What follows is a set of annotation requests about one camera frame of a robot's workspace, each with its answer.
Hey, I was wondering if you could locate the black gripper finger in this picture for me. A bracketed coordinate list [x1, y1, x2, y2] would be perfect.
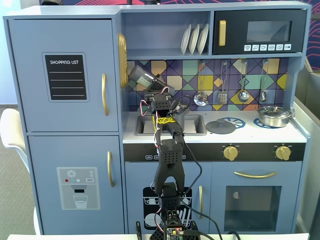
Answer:
[142, 83, 165, 93]
[153, 73, 168, 85]

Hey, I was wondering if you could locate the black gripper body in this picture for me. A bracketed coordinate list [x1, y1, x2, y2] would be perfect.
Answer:
[144, 90, 174, 101]

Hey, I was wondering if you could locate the yellow black patterned band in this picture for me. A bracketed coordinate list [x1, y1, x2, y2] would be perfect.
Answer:
[155, 116, 176, 125]

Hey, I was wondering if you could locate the gold ribbed oval fixture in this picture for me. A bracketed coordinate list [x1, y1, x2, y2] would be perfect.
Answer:
[117, 32, 129, 89]

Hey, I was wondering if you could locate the steel skimmer spoon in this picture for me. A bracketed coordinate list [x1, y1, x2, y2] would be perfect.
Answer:
[193, 59, 210, 106]

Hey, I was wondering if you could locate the white toy plate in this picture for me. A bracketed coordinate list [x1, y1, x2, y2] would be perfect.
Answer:
[196, 23, 210, 55]
[188, 23, 201, 55]
[180, 23, 193, 55]

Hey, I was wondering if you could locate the blue wooden toy kitchen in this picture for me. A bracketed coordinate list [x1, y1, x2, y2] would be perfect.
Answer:
[2, 2, 313, 236]

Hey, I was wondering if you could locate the gray sink basin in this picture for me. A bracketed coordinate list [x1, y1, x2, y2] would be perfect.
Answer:
[134, 114, 208, 137]

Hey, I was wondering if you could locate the steel slotted spatula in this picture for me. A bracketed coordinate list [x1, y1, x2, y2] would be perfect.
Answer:
[216, 59, 229, 105]

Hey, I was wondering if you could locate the gray round pot lid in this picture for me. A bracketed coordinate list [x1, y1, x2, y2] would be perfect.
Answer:
[205, 118, 237, 135]

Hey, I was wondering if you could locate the steel ladle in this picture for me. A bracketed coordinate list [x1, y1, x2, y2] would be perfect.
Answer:
[237, 59, 250, 103]

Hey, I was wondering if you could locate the blue dishwasher door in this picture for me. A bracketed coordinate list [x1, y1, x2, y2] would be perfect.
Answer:
[124, 161, 212, 235]

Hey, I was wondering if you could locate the black toy microwave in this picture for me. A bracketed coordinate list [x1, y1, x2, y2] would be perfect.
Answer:
[212, 9, 308, 55]

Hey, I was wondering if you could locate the gold stove knob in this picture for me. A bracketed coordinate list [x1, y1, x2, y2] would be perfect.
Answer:
[223, 145, 239, 161]
[275, 145, 292, 161]

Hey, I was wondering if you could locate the blue oven door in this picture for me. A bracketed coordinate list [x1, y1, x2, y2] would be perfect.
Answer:
[211, 161, 303, 235]

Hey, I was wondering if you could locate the stainless steel pot with lid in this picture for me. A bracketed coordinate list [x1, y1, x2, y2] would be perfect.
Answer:
[254, 105, 296, 128]

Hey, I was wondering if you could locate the fridge door with shopping list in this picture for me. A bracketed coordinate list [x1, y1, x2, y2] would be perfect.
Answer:
[8, 19, 120, 133]

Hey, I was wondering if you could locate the freezer door with ice dispenser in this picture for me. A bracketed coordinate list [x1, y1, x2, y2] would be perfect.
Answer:
[27, 135, 121, 235]

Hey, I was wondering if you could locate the robot controller board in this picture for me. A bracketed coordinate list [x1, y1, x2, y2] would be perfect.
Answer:
[163, 226, 186, 237]

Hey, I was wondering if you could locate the white plastic chair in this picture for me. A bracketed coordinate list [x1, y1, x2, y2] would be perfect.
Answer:
[0, 107, 41, 236]

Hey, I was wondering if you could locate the long gold fridge handle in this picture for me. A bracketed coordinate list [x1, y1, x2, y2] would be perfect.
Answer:
[101, 72, 110, 117]

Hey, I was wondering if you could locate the gold microwave handle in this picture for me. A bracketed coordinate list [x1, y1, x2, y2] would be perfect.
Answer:
[218, 19, 227, 47]

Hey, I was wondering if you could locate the thin black usb cable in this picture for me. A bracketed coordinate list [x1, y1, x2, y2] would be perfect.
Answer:
[169, 95, 223, 240]

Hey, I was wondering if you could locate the short gold freezer handle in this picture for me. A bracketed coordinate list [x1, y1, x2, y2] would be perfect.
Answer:
[106, 150, 116, 188]

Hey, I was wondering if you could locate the gold dishwasher handle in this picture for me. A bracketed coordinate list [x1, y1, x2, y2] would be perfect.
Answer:
[198, 184, 204, 220]

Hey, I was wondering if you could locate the gold oven handle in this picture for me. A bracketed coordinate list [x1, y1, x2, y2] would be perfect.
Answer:
[233, 170, 278, 180]

